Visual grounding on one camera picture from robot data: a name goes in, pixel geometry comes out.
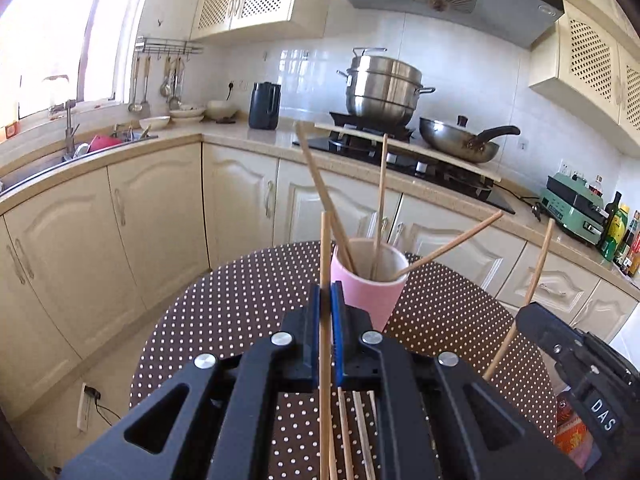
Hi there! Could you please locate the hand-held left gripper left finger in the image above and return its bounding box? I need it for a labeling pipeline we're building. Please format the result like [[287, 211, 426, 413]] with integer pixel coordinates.
[[59, 283, 322, 480]]

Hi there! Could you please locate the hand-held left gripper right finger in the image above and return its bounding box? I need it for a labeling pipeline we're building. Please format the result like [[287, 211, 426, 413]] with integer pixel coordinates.
[[330, 281, 585, 480]]

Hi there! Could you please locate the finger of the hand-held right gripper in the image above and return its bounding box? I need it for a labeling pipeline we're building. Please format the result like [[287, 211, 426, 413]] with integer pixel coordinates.
[[515, 302, 587, 367]]

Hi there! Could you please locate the pink cup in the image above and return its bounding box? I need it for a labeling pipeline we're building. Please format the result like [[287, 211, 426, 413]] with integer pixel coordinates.
[[330, 238, 410, 334]]

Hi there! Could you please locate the light wooden chopstick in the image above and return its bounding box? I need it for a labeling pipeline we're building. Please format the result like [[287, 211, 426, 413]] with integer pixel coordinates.
[[372, 133, 389, 279], [319, 211, 335, 480], [394, 210, 504, 281], [482, 218, 556, 382], [295, 121, 359, 277]]

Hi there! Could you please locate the set of wooden chopsticks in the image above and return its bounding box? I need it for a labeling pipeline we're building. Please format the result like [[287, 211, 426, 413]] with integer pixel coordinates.
[[337, 387, 379, 480]]

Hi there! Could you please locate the orange snack packet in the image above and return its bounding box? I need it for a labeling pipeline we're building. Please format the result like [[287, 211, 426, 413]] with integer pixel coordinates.
[[554, 389, 598, 467]]

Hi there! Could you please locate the green countertop appliance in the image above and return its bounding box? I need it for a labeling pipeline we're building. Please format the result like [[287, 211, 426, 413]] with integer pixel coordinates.
[[538, 172, 609, 246]]

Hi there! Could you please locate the dark sauce bottle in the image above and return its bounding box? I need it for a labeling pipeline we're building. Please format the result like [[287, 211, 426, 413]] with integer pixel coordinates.
[[621, 211, 640, 276]]

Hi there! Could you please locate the dark glass bottle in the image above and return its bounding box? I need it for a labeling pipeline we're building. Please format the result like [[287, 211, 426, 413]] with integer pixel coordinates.
[[600, 191, 623, 261]]

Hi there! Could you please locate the black gas stove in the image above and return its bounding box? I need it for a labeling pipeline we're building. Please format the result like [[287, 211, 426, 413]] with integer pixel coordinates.
[[292, 112, 516, 216]]

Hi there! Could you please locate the black electric kettle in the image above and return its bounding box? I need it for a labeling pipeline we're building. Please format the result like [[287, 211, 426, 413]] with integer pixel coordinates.
[[248, 81, 282, 131]]

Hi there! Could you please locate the large white bowl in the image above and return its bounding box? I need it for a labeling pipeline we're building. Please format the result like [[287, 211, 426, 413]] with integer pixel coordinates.
[[206, 100, 239, 121]]

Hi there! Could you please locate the steel steamer pot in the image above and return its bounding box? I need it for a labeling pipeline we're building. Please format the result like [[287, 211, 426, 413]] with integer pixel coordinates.
[[336, 47, 436, 129]]

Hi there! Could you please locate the stack of white bowls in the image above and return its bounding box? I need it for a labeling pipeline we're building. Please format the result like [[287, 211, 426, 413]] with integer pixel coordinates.
[[169, 104, 206, 124]]

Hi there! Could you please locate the red bowl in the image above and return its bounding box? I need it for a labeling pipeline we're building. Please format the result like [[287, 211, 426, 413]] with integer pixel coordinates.
[[87, 134, 124, 154]]

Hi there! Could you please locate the hanging metal whisk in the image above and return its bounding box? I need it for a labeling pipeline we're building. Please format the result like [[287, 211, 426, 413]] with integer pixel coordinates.
[[171, 57, 186, 109]]

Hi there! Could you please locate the hanging metal spatula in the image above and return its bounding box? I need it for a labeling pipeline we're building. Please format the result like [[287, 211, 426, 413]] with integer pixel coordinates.
[[140, 57, 152, 114]]

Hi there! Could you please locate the hanging metal ladle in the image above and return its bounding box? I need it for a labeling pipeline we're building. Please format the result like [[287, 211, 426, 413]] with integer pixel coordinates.
[[128, 57, 141, 114]]

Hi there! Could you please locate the grey range hood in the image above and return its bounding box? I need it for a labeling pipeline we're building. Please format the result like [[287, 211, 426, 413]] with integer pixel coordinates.
[[309, 0, 566, 51]]

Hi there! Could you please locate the steel kitchen sink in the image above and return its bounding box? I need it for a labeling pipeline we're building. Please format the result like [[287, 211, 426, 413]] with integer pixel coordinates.
[[0, 127, 159, 196]]

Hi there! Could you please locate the metal sink faucet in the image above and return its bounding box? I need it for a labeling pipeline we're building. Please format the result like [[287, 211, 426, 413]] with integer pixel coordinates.
[[42, 74, 81, 162]]

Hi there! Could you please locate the kitchen window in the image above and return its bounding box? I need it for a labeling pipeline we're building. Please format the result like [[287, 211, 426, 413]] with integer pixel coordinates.
[[0, 0, 157, 122]]

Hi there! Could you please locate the black power cable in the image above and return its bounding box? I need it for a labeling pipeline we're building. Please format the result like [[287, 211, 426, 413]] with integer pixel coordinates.
[[500, 185, 544, 222]]

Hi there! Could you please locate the steel wok with black handle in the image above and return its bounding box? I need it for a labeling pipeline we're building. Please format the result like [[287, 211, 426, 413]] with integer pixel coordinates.
[[418, 115, 521, 165]]

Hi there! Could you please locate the low socket with cable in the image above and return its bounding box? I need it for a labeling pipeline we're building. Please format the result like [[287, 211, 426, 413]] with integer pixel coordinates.
[[77, 382, 124, 434]]

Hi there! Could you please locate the metal wall utensil rack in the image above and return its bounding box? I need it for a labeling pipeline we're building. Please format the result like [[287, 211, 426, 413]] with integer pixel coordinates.
[[134, 36, 205, 57]]

